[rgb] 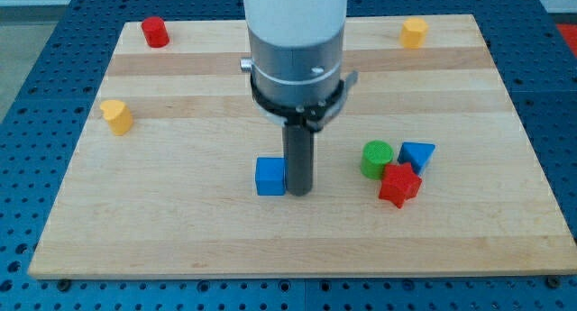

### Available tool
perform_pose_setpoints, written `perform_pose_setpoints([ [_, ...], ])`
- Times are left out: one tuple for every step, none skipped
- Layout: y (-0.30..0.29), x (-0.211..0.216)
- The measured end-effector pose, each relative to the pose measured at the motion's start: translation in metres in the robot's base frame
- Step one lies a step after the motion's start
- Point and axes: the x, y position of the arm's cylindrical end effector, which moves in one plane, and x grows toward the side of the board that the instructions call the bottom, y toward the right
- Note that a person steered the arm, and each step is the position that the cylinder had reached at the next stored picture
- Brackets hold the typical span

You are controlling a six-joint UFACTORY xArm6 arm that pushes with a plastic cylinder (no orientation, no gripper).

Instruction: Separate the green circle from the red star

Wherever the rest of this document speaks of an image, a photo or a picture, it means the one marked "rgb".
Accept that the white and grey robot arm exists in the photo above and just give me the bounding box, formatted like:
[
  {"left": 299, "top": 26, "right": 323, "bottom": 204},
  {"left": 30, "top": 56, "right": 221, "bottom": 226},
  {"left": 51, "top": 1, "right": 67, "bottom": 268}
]
[{"left": 242, "top": 0, "right": 357, "bottom": 133}]

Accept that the red star block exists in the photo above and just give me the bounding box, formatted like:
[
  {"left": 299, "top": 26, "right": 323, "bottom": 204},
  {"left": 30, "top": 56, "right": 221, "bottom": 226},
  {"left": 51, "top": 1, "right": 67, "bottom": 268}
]
[{"left": 378, "top": 162, "right": 422, "bottom": 209}]

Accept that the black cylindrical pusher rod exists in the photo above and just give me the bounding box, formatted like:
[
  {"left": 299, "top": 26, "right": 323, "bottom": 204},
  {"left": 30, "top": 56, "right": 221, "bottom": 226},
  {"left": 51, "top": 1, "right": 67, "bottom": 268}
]
[{"left": 283, "top": 125, "right": 315, "bottom": 197}]

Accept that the blue cube block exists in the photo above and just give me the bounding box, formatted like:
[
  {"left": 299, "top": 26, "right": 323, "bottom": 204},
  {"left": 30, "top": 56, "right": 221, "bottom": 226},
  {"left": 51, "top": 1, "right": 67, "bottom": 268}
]
[{"left": 255, "top": 157, "right": 286, "bottom": 196}]

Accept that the green cylinder block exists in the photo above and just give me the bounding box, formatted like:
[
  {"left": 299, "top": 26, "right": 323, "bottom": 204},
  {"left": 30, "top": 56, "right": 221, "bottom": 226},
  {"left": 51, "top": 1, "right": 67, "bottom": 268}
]
[{"left": 360, "top": 140, "right": 394, "bottom": 179}]

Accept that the blue triangle block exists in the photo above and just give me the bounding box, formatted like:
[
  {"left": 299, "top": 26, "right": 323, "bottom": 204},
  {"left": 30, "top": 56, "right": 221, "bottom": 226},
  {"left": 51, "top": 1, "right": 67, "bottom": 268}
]
[{"left": 397, "top": 142, "right": 436, "bottom": 176}]

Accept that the wooden board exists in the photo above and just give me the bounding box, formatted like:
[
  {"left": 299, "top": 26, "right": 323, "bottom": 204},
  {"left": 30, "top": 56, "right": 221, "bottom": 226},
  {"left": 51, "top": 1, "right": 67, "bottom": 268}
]
[{"left": 29, "top": 14, "right": 576, "bottom": 279}]

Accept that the yellow hexagon block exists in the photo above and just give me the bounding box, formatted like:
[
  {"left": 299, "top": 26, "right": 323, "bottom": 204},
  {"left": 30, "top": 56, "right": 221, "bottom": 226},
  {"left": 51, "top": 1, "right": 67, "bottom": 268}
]
[{"left": 399, "top": 17, "right": 429, "bottom": 49}]

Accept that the yellow heart block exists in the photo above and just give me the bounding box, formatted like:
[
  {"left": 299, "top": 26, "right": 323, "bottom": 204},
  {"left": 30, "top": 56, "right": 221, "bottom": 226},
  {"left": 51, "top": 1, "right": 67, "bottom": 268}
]
[{"left": 99, "top": 99, "right": 133, "bottom": 136}]

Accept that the red cylinder block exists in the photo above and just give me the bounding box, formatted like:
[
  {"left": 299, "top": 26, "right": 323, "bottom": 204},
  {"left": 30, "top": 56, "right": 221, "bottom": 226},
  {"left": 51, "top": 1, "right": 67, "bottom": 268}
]
[{"left": 141, "top": 16, "right": 170, "bottom": 48}]

